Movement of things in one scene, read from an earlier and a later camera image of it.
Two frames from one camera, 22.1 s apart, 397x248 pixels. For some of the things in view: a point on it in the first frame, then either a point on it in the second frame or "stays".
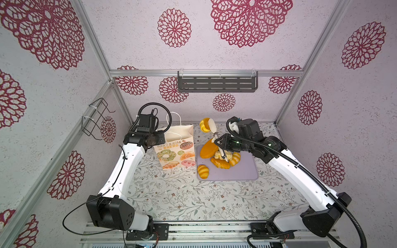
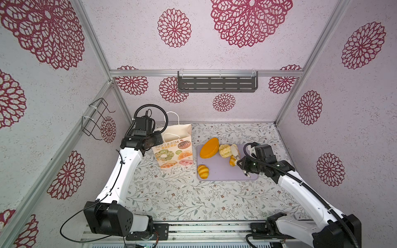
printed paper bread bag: (179, 150) stays
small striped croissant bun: (203, 171) stays
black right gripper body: (231, 145) to (254, 161)
